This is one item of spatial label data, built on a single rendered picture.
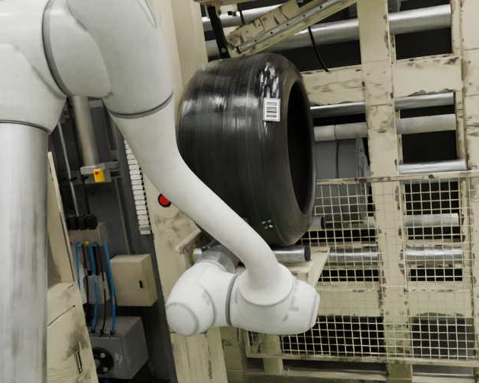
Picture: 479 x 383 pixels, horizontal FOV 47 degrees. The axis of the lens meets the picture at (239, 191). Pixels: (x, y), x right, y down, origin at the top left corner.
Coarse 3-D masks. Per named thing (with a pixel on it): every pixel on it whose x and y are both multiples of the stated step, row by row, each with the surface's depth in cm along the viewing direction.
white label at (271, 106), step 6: (264, 102) 137; (270, 102) 137; (276, 102) 137; (264, 108) 137; (270, 108) 137; (276, 108) 137; (264, 114) 136; (270, 114) 136; (276, 114) 136; (270, 120) 136; (276, 120) 136
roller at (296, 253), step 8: (200, 248) 162; (272, 248) 154; (280, 248) 153; (288, 248) 152; (296, 248) 152; (304, 248) 151; (192, 256) 161; (280, 256) 153; (288, 256) 152; (296, 256) 151; (304, 256) 151
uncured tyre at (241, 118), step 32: (224, 64) 151; (256, 64) 146; (288, 64) 153; (192, 96) 145; (224, 96) 141; (256, 96) 138; (288, 96) 146; (192, 128) 141; (224, 128) 138; (256, 128) 136; (288, 128) 186; (192, 160) 141; (224, 160) 138; (256, 160) 136; (288, 160) 142; (224, 192) 140; (256, 192) 138; (288, 192) 142; (256, 224) 144; (288, 224) 147
